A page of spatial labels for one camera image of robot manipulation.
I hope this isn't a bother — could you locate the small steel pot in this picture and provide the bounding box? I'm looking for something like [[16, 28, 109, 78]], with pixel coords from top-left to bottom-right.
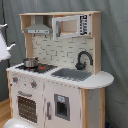
[[23, 57, 38, 68]]

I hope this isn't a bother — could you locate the white microwave door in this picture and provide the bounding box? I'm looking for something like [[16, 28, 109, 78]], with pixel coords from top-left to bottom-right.
[[51, 14, 92, 39]]

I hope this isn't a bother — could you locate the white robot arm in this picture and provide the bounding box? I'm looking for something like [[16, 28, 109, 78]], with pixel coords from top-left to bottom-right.
[[0, 24, 35, 128]]

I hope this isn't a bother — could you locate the wooden toy kitchen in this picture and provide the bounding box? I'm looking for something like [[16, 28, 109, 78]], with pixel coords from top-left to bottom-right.
[[7, 11, 114, 128]]

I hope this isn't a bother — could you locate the grey toy sink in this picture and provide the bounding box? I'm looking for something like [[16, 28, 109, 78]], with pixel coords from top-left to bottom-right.
[[52, 68, 92, 81]]

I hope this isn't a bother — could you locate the black toy faucet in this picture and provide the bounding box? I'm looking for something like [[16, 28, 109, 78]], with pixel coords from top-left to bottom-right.
[[75, 51, 93, 70]]

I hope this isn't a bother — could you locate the black stove top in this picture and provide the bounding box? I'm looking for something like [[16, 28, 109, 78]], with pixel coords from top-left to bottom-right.
[[18, 63, 55, 73]]

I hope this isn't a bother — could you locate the right red stove knob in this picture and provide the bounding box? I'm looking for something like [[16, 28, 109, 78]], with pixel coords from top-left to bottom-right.
[[31, 81, 37, 88]]

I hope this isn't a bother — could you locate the red stove knob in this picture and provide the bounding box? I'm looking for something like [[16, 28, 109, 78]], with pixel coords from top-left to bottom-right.
[[31, 81, 37, 88], [12, 76, 19, 83]]

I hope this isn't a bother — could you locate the cabinet door with dispenser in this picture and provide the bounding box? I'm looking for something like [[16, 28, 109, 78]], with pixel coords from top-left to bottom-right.
[[45, 82, 82, 128]]

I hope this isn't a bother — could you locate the grey range hood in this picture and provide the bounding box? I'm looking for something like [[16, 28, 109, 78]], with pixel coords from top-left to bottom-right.
[[24, 15, 52, 35]]

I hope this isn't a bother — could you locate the left red stove knob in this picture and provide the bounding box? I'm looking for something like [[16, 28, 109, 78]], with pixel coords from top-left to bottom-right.
[[12, 76, 19, 83]]

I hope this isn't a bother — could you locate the oven door with window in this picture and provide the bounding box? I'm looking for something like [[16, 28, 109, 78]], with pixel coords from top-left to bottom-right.
[[17, 91, 37, 123]]

